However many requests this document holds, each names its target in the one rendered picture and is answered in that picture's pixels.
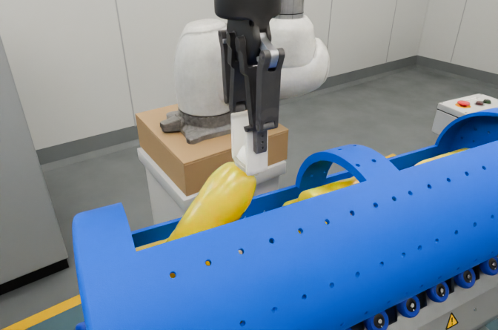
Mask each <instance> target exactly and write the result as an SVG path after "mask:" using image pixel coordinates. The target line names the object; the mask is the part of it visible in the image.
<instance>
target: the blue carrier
mask: <svg viewBox="0 0 498 330"><path fill-rule="evenodd" d="M460 148H470V149H468V150H465V151H461V152H459V153H455V154H451V155H449V156H444V157H442V158H439V159H435V160H432V161H430V162H425V163H422V164H420V165H415V164H417V163H418V162H421V161H422V160H425V159H429V158H432V157H435V156H439V155H441V154H446V153H448V152H452V151H455V150H458V149H460ZM333 162H334V163H336V164H337V165H340V166H342V167H343V168H344V169H346V170H345V171H340V172H338V173H335V174H330V175H327V174H328V171H329V168H330V167H331V165H332V164H333ZM352 176H354V177H355V178H356V179H357V180H358V181H359V183H357V184H355V185H350V186H348V187H345V188H340V189H338V190H335V191H331V192H328V193H326V194H321V195H319V196H316V197H311V198H309V199H305V200H302V201H299V202H295V203H292V204H290V205H286V206H282V205H283V204H284V203H285V202H287V201H289V200H292V199H296V198H299V195H300V194H301V193H302V192H303V191H305V190H308V189H311V188H315V187H320V186H322V185H326V184H328V183H332V182H336V181H339V180H342V179H347V178H351V177H352ZM374 205H375V207H374ZM350 213H351V214H352V215H351V214H350ZM245 216H246V217H245ZM180 219H181V217H180V218H177V219H174V220H170V221H167V222H162V223H159V224H156V225H152V226H149V227H146V228H141V229H139V230H135V231H130V227H129V224H128V221H127V217H126V214H125V210H124V208H123V205H122V203H121V202H119V203H116V204H113V205H108V206H105V207H101V208H96V209H93V210H89V211H84V212H81V213H78V214H77V215H75V217H74V218H73V225H72V232H73V250H74V257H75V264H76V274H77V279H78V284H79V293H80V297H81V302H82V310H83V315H84V322H85V326H86V330H346V329H348V328H350V327H351V326H354V325H356V324H357V323H360V322H362V321H363V320H367V319H368V318H370V317H372V316H374V315H376V314H378V313H380V312H382V311H384V310H386V309H388V308H390V307H392V306H395V305H396V304H399V303H401V302H403V301H405V300H407V299H409V298H411V297H413V296H415V295H417V294H419V293H421V292H423V291H425V290H427V289H429V288H431V287H434V286H436V285H438V284H440V283H442V282H444V281H446V280H448V279H450V278H452V277H454V276H456V275H458V274H460V273H462V272H464V271H466V270H468V269H470V268H473V267H474V266H476V265H479V264H480V263H483V262H485V261H486V260H489V259H491V258H492V257H495V256H496V255H498V108H490V109H486V110H481V111H477V112H474V113H469V114H466V115H464V116H461V117H459V118H457V119H455V120H454V121H452V122H451V123H450V124H448V125H447V126H446V127H445V128H444V129H443V131H442V132H441V134H440V135H439V137H438V138H437V140H436V143H435V145H432V146H428V147H426V148H421V149H418V150H415V151H411V152H407V153H405V154H400V155H397V156H392V157H390V158H387V159H386V158H385V157H384V156H383V155H381V154H380V153H378V152H376V151H375V150H373V149H371V148H368V147H365V146H363V145H343V146H340V147H337V148H332V149H329V150H326V151H320V152H317V153H314V154H311V155H310V156H309V157H308V158H307V159H306V160H305V161H304V162H303V163H302V165H301V166H300V168H299V171H298V174H297V177H296V184H295V185H292V186H288V187H286V188H281V189H278V190H275V191H271V192H267V193H265V194H260V195H257V196H254V197H253V199H252V200H251V203H250V205H249V206H248V208H247V209H246V211H245V213H244V214H243V215H242V217H241V218H240V219H239V220H237V221H234V222H230V223H228V224H224V225H220V226H218V227H215V228H211V229H208V230H205V231H201V232H199V233H195V234H191V235H189V236H186V237H182V238H179V239H176V240H172V241H170V242H165V243H162V244H160V245H155V246H153V247H150V248H146V249H143V250H141V251H136V249H135V248H136V247H139V246H142V245H146V244H149V243H152V242H156V241H159V240H165V239H167V238H168V237H169V236H170V235H171V233H172V232H173V231H174V230H175V228H176V226H177V224H178V223H179V221H180ZM325 221H326V222H327V224H326V223H325ZM298 230H299V231H301V234H300V233H299V232H298ZM239 250H241V251H242V254H240V253H239ZM206 261H208V262H210V265H206V264H205V262H206ZM171 273H174V274H175V275H176V276H175V277H174V278H171V277H170V274H171ZM242 320H243V321H242ZM241 321H242V322H241ZM240 322H241V323H240Z"/></svg>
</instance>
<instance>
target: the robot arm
mask: <svg viewBox="0 0 498 330"><path fill-rule="evenodd" d="M304 6H305V0H214V12H215V14H216V15H217V16H218V17H219V18H221V19H227V21H228V23H227V24H226V23H224V22H222V21H220V20H218V19H200V20H196V21H193V22H189V23H188V24H186V25H185V28H184V29H183V31H182V34H181V36H180V38H179V42H178V44H177V48H176V55H175V59H174V81H175V89H176V97H177V101H178V110H176V111H171V112H168V113H167V114H166V117H167V119H166V120H163V121H161V122H160V128H162V131H163V132H169V131H180V132H181V133H182V134H183V135H184V137H185V138H186V142H187V144H190V145H194V144H197V143H199V142H201V141H204V140H207V139H212V138H216V137H219V136H224V135H227V134H230V133H231V144H232V158H234V157H235V156H237V154H238V153H239V150H240V149H241V148H242V146H243V145H245V165H246V174H247V175H248V176H250V175H254V174H258V173H261V172H264V171H267V170H268V130H270V129H274V128H278V124H279V99H285V98H291V97H296V96H301V95H304V94H306V93H310V92H311V91H314V90H316V89H317V88H319V87H320V86H321V85H322V84H323V83H324V82H325V80H326V79H327V77H328V73H329V70H330V56H329V53H328V50H327V48H326V46H325V44H324V43H323V42H322V40H321V39H319V38H315V35H314V31H313V24H312V23H311V21H310V19H309V18H308V17H307V16H306V15H304Z"/></svg>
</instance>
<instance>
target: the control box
mask: <svg viewBox="0 0 498 330"><path fill-rule="evenodd" d="M474 98H475V99H474ZM473 99H474V100H473ZM484 99H490V100H491V103H490V104H488V103H484V105H477V104H476V101H482V102H483V100H484ZM459 100H465V101H466V100H467V102H470V103H471V104H470V105H467V106H466V107H463V106H460V105H459V104H458V103H457V102H458V101H459ZM468 100H469V101H468ZM490 108H498V99H495V98H492V97H490V96H486V95H483V94H481V93H479V94H476V95H472V96H466V97H462V98H459V99H453V100H450V101H446V102H440V103H439V104H438V107H437V111H436V116H435V119H434V124H433V127H432V131H433V132H434V133H437V134H439V135H440V134H441V132H442V131H443V129H444V128H445V127H446V126H447V125H448V124H450V123H451V122H452V121H454V120H455V119H457V118H459V117H461V116H464V115H466V114H469V113H474V112H477V111H481V110H486V109H490Z"/></svg>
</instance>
